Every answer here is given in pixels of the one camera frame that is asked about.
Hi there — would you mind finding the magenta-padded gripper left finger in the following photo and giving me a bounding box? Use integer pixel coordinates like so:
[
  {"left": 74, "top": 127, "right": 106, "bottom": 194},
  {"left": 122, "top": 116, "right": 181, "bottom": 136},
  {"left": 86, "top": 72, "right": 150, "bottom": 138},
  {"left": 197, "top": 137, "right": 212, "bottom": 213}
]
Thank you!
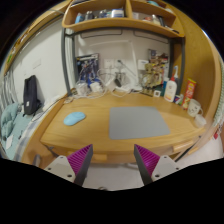
[{"left": 44, "top": 143, "right": 94, "bottom": 187}]

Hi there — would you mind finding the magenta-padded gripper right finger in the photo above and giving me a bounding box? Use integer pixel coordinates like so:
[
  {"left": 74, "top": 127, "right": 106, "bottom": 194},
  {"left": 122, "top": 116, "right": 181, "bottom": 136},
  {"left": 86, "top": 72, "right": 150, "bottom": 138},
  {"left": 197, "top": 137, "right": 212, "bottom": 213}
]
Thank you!
[{"left": 133, "top": 143, "right": 183, "bottom": 187}]

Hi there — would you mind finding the light blue computer mouse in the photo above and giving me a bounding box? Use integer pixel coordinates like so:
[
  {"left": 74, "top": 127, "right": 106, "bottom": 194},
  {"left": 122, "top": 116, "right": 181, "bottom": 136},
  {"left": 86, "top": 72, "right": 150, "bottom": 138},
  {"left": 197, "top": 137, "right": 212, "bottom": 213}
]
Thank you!
[{"left": 63, "top": 111, "right": 87, "bottom": 127}]

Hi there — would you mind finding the grey mouse pad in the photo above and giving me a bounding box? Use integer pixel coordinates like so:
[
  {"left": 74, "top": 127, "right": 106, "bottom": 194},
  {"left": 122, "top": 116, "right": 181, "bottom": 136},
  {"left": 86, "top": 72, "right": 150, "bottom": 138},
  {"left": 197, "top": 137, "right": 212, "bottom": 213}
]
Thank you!
[{"left": 108, "top": 106, "right": 171, "bottom": 140}]

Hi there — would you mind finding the plaid bed blanket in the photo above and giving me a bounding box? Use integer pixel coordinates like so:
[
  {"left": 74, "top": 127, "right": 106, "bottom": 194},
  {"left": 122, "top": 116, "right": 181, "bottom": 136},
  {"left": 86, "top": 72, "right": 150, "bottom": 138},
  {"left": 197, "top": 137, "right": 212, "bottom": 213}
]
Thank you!
[{"left": 4, "top": 111, "right": 44, "bottom": 163}]

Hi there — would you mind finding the white crumpled packet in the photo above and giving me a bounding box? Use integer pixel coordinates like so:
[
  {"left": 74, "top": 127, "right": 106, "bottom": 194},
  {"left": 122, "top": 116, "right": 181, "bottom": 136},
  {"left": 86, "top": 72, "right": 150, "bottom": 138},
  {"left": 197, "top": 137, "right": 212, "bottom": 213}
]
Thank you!
[{"left": 194, "top": 114, "right": 208, "bottom": 129}]

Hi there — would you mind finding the white mug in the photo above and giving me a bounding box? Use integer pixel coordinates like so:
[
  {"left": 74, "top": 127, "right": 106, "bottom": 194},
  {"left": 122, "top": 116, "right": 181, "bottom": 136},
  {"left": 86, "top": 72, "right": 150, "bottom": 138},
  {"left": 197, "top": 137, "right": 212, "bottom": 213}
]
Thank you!
[{"left": 187, "top": 98, "right": 204, "bottom": 118}]

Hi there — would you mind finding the small blue white tube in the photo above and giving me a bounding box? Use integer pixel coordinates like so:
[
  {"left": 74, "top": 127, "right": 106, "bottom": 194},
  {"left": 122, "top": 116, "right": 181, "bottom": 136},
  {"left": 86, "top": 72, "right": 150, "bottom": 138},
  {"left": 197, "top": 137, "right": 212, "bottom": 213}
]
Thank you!
[{"left": 173, "top": 94, "right": 184, "bottom": 105}]

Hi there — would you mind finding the teal pillow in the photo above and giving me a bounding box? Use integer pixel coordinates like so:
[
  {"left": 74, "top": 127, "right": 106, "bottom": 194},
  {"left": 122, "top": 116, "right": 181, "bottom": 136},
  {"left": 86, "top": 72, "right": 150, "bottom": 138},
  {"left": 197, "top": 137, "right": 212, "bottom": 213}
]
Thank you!
[{"left": 0, "top": 102, "right": 20, "bottom": 141}]

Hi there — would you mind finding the white pump lotion bottle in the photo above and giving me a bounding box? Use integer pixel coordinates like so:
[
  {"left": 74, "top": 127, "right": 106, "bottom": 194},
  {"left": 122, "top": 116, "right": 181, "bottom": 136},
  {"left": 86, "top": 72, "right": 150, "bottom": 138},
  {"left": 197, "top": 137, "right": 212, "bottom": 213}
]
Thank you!
[{"left": 163, "top": 65, "right": 179, "bottom": 103}]

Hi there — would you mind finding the red snack canister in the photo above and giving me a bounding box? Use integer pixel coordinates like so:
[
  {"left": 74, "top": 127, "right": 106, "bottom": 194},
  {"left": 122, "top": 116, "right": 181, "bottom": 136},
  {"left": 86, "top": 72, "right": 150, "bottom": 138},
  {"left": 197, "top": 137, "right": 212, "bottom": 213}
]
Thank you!
[{"left": 181, "top": 78, "right": 197, "bottom": 110}]

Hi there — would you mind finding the black backpack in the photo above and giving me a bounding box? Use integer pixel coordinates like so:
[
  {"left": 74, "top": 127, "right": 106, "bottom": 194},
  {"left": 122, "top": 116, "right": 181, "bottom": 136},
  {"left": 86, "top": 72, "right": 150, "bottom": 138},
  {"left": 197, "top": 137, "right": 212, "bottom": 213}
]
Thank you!
[{"left": 22, "top": 74, "right": 43, "bottom": 117}]

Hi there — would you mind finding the brown tree creature figure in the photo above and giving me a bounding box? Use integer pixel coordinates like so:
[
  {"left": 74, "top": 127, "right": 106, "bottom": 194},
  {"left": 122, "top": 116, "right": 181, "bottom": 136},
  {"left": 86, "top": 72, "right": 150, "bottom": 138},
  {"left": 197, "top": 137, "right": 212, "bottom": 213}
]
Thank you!
[{"left": 141, "top": 53, "right": 169, "bottom": 96}]

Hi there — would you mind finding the robot model kit box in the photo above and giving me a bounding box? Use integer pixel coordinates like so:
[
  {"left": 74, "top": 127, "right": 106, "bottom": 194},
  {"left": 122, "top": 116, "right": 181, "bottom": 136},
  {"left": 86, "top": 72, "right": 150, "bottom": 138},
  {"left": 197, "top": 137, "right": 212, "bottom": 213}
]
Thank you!
[{"left": 75, "top": 53, "right": 100, "bottom": 84}]

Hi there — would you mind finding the wooden shelf unit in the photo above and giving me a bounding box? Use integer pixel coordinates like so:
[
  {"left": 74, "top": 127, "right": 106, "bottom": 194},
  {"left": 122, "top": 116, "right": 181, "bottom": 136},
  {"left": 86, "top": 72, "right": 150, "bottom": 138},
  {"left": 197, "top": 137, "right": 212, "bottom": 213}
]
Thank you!
[{"left": 61, "top": 0, "right": 185, "bottom": 38}]

